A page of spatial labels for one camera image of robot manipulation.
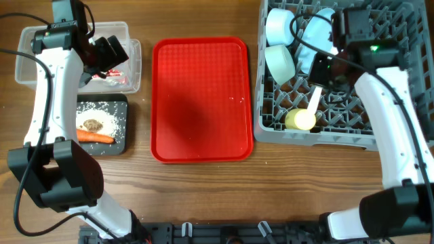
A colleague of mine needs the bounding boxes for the red snack wrapper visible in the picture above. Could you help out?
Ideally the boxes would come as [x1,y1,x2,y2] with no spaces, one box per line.
[102,69,124,79]

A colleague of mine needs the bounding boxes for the white plastic spoon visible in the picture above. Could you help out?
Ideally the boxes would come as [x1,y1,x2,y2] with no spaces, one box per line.
[307,86,322,115]

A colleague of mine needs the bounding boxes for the light blue plate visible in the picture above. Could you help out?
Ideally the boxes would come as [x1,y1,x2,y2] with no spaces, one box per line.
[298,17,338,74]

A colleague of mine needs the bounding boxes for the mint green bowl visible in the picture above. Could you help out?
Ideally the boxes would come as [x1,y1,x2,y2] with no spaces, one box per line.
[264,44,296,85]

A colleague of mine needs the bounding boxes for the yellow plastic cup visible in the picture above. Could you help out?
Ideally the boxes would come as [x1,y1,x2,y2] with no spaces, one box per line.
[285,108,316,130]

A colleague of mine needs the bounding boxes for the white rice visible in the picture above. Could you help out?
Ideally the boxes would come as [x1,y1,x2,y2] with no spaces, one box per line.
[76,102,120,144]

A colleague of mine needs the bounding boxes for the brown food scrap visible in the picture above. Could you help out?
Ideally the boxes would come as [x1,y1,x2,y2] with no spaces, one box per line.
[83,119,103,133]

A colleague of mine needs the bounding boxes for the light blue bowl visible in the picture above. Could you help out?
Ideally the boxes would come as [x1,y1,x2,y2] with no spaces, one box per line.
[265,8,296,46]

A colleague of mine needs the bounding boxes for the orange carrot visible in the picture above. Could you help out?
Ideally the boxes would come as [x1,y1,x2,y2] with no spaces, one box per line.
[76,129,115,144]

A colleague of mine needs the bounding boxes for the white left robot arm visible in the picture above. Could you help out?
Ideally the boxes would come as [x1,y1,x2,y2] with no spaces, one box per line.
[7,1,151,243]

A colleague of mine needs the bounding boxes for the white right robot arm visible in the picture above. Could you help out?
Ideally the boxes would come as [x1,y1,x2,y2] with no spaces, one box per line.
[310,7,433,241]

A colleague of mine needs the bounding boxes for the clear plastic waste bin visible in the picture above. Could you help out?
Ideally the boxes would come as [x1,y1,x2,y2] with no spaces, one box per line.
[15,22,142,94]

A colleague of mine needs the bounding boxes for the grey dishwasher rack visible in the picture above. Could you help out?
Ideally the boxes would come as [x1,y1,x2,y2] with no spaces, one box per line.
[254,0,433,150]

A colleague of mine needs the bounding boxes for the black waste tray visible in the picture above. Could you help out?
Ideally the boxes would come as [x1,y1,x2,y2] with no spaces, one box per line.
[77,94,128,156]

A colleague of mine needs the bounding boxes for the red plastic tray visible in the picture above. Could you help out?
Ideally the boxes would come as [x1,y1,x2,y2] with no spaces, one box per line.
[150,37,254,164]

